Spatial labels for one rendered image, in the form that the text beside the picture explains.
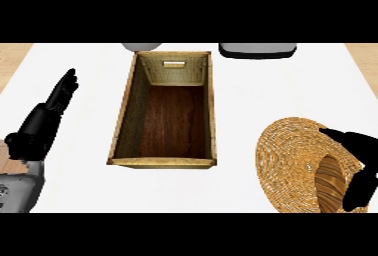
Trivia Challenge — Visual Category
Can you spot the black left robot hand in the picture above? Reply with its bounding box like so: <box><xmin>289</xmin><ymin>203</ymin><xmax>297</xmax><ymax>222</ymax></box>
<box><xmin>3</xmin><ymin>68</ymin><xmax>79</xmax><ymax>162</ymax></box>

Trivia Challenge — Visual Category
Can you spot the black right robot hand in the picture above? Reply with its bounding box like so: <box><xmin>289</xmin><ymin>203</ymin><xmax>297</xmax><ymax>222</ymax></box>
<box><xmin>317</xmin><ymin>127</ymin><xmax>378</xmax><ymax>213</ymax></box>

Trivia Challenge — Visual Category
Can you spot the brown croissant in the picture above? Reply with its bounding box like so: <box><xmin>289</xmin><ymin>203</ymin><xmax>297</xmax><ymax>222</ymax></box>
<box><xmin>314</xmin><ymin>155</ymin><xmax>350</xmax><ymax>213</ymax></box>

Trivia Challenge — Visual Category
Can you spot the rectangular wicker basket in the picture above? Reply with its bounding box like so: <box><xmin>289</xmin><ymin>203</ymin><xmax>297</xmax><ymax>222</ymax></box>
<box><xmin>105</xmin><ymin>50</ymin><xmax>218</xmax><ymax>170</ymax></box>

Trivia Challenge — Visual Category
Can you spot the grey rounded appliance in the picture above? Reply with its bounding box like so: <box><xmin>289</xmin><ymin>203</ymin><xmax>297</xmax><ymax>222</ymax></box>
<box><xmin>121</xmin><ymin>42</ymin><xmax>165</xmax><ymax>53</ymax></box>

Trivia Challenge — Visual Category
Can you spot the grey and black appliance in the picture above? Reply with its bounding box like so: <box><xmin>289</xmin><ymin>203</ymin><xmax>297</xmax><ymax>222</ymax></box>
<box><xmin>217</xmin><ymin>42</ymin><xmax>298</xmax><ymax>60</ymax></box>

